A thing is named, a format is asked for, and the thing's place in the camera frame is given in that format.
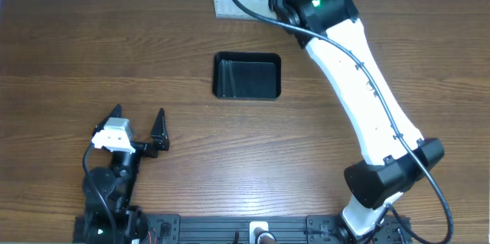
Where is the black tray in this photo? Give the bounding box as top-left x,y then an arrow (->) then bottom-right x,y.
211,50 -> 283,102

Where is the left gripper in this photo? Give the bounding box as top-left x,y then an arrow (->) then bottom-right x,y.
91,103 -> 171,160

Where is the mounting rail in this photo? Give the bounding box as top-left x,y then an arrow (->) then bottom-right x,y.
72,213 -> 413,244

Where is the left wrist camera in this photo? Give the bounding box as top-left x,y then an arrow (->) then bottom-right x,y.
90,116 -> 136,155

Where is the clear test tube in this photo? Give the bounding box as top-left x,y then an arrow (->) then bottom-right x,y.
227,60 -> 237,99
219,60 -> 229,98

